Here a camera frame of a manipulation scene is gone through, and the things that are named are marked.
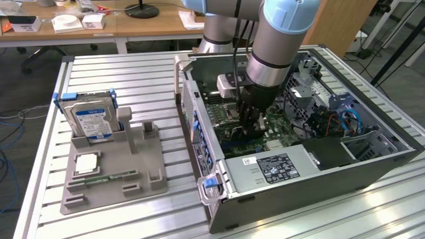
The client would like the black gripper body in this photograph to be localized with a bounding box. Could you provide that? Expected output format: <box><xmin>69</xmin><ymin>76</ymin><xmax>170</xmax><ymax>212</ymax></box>
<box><xmin>239</xmin><ymin>83</ymin><xmax>283</xmax><ymax>113</ymax></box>

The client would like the Nvidia graphics card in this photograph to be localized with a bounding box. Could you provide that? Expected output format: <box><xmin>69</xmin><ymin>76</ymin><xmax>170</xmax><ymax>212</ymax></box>
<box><xmin>218</xmin><ymin>124</ymin><xmax>266</xmax><ymax>148</ymax></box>

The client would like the CPU socket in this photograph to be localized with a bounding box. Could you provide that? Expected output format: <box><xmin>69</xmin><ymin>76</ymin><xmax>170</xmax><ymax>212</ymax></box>
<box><xmin>223</xmin><ymin>102</ymin><xmax>242</xmax><ymax>120</ymax></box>

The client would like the green Dell motherboard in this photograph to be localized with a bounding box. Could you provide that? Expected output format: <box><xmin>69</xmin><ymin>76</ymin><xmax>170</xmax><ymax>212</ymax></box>
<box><xmin>198</xmin><ymin>87</ymin><xmax>302</xmax><ymax>160</ymax></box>

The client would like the silver finned chipset heatsink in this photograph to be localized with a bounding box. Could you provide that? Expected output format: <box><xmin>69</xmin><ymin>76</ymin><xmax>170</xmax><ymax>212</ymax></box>
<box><xmin>265</xmin><ymin>139</ymin><xmax>283</xmax><ymax>150</ymax></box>

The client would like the metal drive cage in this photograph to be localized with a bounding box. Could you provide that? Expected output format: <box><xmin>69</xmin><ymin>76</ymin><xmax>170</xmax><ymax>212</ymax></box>
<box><xmin>283</xmin><ymin>72</ymin><xmax>335</xmax><ymax>113</ymax></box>

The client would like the grey power supply unit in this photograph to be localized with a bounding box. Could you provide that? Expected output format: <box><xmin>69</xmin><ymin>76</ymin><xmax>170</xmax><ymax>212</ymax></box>
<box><xmin>223</xmin><ymin>145</ymin><xmax>321</xmax><ymax>194</ymax></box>

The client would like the grey disk bay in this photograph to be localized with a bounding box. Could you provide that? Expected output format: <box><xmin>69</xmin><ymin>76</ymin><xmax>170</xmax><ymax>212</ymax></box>
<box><xmin>341</xmin><ymin>130</ymin><xmax>405</xmax><ymax>161</ymax></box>

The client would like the open black PC case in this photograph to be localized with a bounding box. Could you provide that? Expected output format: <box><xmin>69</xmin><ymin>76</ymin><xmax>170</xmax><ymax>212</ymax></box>
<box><xmin>174</xmin><ymin>44</ymin><xmax>425</xmax><ymax>235</ymax></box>

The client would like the stack of white papers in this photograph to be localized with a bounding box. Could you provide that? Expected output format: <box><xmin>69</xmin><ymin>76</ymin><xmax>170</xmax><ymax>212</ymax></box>
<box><xmin>178</xmin><ymin>10</ymin><xmax>205</xmax><ymax>30</ymax></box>

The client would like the wooden cabinet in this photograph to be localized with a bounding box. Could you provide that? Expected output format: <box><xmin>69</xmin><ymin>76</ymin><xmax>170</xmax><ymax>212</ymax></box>
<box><xmin>299</xmin><ymin>0</ymin><xmax>379</xmax><ymax>59</ymax></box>

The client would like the wooden desk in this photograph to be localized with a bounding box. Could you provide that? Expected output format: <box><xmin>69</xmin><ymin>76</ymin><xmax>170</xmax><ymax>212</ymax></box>
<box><xmin>0</xmin><ymin>0</ymin><xmax>266</xmax><ymax>48</ymax></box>

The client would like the black slanted pole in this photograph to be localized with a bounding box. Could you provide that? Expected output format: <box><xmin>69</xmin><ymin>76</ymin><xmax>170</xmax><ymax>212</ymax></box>
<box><xmin>369</xmin><ymin>14</ymin><xmax>425</xmax><ymax>87</ymax></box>

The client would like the hard disk in blue caddy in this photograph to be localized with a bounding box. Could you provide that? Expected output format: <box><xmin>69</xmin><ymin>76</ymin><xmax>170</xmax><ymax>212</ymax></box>
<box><xmin>52</xmin><ymin>88</ymin><xmax>126</xmax><ymax>145</ymax></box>

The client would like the green RAM stick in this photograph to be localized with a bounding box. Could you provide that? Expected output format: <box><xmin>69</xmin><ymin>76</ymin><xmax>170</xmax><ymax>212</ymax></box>
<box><xmin>68</xmin><ymin>170</ymin><xmax>138</xmax><ymax>188</ymax></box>

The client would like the black round lamp base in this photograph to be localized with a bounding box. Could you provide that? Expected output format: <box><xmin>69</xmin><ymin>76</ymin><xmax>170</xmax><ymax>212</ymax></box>
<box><xmin>124</xmin><ymin>0</ymin><xmax>159</xmax><ymax>19</ymax></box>

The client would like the grey plastic parts rack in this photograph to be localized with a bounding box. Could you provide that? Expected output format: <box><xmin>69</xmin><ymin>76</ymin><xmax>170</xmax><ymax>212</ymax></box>
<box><xmin>58</xmin><ymin>106</ymin><xmax>169</xmax><ymax>216</ymax></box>

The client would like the silver CPU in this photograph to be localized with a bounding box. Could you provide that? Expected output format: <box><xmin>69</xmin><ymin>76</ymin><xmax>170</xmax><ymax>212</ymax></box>
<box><xmin>73</xmin><ymin>156</ymin><xmax>97</xmax><ymax>174</ymax></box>

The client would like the small white labelled box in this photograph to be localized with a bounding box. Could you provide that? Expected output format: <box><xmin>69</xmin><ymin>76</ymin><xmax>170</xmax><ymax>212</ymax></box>
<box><xmin>81</xmin><ymin>13</ymin><xmax>106</xmax><ymax>29</ymax></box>

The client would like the white box with round hole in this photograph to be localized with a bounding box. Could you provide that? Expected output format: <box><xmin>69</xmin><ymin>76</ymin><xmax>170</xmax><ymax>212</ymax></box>
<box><xmin>50</xmin><ymin>14</ymin><xmax>84</xmax><ymax>34</ymax></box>

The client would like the black office chair base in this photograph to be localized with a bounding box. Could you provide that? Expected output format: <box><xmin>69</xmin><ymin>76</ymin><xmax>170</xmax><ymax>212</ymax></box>
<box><xmin>16</xmin><ymin>44</ymin><xmax>69</xmax><ymax>74</ymax></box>

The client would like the white box with black top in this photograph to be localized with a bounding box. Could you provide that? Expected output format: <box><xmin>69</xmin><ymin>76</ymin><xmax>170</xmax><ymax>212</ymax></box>
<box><xmin>6</xmin><ymin>15</ymin><xmax>42</xmax><ymax>33</ymax></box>

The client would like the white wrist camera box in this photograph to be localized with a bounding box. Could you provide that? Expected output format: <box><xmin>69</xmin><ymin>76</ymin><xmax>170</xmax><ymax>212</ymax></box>
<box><xmin>215</xmin><ymin>73</ymin><xmax>247</xmax><ymax>99</ymax></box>

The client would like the black camera cable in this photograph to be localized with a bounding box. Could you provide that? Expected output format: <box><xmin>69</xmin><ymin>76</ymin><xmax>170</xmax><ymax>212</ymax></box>
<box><xmin>230</xmin><ymin>0</ymin><xmax>257</xmax><ymax>100</ymax></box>

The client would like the blue wire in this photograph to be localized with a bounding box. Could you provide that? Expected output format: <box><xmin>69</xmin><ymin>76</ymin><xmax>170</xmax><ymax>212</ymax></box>
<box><xmin>338</xmin><ymin>109</ymin><xmax>365</xmax><ymax>137</ymax></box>

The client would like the white desk frame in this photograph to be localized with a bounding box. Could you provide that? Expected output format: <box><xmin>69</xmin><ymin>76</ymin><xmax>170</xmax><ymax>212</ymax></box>
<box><xmin>359</xmin><ymin>0</ymin><xmax>425</xmax><ymax>67</ymax></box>

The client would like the white floor cable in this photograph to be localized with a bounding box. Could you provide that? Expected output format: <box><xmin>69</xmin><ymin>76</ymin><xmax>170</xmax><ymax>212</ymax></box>
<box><xmin>0</xmin><ymin>104</ymin><xmax>50</xmax><ymax>120</ymax></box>

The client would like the blue floor cable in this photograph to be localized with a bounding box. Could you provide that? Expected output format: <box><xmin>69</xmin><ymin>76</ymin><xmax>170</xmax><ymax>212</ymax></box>
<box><xmin>0</xmin><ymin>121</ymin><xmax>25</xmax><ymax>215</ymax></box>

